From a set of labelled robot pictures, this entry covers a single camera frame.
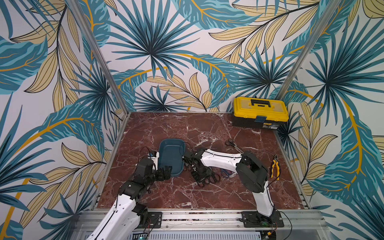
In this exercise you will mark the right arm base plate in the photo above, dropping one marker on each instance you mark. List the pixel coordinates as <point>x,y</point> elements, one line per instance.
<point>256,220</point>

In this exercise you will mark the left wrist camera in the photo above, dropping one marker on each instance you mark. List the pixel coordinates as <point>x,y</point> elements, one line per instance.
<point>154,156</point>

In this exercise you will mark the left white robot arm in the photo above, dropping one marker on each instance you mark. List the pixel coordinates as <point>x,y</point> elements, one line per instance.
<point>127,214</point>

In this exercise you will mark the blue handled scissors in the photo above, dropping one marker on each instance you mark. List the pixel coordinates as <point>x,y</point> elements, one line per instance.
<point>226,174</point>

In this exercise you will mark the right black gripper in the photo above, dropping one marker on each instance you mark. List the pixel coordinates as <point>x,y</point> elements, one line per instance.
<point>199,172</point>

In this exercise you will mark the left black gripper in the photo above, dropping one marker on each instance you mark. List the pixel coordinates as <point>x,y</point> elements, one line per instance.
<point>162,177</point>

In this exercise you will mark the aluminium front rail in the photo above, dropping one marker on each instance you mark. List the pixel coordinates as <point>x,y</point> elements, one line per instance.
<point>226,224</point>

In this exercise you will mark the yellow black toolbox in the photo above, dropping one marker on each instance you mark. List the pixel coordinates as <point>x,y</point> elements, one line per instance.
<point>259,113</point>

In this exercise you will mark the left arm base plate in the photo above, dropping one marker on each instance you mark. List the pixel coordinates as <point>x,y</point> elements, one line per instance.
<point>151,220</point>

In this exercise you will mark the large black scissors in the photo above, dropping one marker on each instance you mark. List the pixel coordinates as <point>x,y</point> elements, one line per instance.
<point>211,178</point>

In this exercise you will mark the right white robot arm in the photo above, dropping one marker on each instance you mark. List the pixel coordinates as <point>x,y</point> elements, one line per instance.
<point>250,170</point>

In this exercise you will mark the teal plastic storage box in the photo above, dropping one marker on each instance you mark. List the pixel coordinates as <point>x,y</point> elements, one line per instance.
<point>171,154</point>

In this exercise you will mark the yellow handled pliers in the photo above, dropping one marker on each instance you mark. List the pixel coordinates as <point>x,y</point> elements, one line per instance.
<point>276,169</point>

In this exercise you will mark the grey handled scissors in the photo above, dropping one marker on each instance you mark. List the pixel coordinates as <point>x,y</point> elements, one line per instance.
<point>231,143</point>

